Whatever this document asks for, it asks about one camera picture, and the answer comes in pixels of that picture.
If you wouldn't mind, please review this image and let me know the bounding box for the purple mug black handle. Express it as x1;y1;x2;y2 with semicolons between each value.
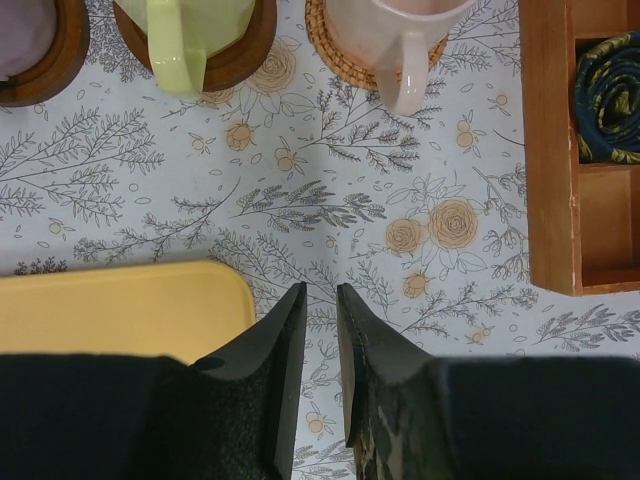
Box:
1;0;57;81

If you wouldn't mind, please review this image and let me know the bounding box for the woven tan coaster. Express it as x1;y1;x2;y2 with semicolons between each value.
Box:
305;1;464;91

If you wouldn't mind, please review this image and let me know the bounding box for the pink mug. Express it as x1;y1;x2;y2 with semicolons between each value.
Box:
324;0;475;115

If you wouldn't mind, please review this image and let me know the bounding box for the orange compartment organizer box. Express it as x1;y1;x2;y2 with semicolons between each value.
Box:
519;1;639;296

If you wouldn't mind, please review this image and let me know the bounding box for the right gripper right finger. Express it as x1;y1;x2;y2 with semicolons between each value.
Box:
337;283;450;479

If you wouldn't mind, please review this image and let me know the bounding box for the dark brown coaster bottom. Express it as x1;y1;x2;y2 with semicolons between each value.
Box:
113;1;277;98

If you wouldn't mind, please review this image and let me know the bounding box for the black folded item left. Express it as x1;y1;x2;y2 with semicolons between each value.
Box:
574;31;639;165

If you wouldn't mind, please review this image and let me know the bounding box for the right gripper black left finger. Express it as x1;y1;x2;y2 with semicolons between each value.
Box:
192;282;307;479

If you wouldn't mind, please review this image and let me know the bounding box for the yellow plastic tray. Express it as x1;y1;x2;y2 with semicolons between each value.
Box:
1;260;256;364

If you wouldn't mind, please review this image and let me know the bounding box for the dark brown coaster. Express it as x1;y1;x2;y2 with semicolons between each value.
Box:
113;1;277;98
1;1;90;108

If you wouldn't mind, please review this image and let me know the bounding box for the white mug green handle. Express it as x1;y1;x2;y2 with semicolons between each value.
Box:
116;0;255;98

